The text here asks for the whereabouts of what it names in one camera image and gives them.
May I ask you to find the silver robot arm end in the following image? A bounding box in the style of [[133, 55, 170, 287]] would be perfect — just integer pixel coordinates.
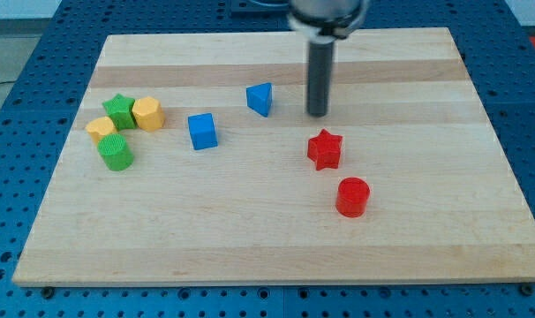
[[288, 0, 370, 44]]

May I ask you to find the yellow hexagon block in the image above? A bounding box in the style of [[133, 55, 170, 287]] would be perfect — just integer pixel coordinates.
[[132, 96, 165, 132]]

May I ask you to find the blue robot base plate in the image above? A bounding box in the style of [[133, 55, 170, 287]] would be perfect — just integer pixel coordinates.
[[229, 0, 290, 18]]

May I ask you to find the light wooden board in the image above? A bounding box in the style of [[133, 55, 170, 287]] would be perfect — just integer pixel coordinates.
[[12, 27, 535, 287]]

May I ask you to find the red cylinder block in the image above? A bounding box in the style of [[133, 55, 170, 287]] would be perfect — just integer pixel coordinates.
[[335, 177, 371, 218]]

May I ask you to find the blue cube block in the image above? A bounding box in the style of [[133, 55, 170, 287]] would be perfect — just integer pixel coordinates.
[[188, 113, 218, 150]]

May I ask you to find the green cylinder block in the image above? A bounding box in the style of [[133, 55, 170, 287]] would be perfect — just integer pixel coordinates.
[[97, 133, 134, 171]]

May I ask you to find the blue triangle block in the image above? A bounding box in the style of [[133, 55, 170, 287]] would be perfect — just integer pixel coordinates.
[[245, 82, 272, 117]]

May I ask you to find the green star block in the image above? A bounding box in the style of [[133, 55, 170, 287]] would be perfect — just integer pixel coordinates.
[[102, 94, 137, 131]]

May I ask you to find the yellow rounded block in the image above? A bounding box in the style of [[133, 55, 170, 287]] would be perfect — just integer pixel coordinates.
[[85, 117, 117, 145]]

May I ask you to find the red star block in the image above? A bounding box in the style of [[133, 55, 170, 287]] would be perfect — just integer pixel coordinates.
[[307, 129, 343, 170]]

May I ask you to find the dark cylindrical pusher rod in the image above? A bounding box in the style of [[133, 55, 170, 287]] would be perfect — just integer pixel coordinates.
[[306, 42, 335, 117]]

